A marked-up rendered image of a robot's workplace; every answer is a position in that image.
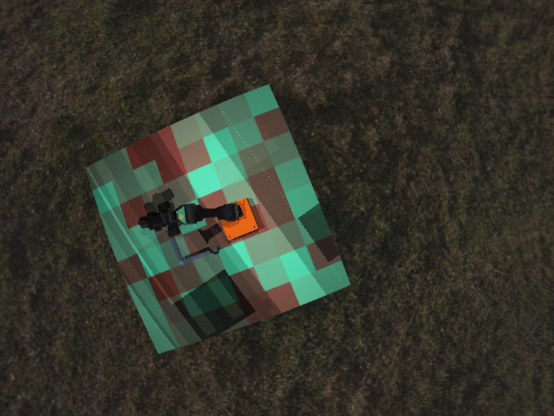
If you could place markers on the clear l-shaped low wall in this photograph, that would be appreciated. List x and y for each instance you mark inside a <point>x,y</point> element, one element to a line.
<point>179,249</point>

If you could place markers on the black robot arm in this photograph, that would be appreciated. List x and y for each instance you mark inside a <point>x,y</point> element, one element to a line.
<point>193,214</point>

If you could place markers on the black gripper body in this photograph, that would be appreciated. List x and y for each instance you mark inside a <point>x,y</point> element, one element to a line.
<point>173,229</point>

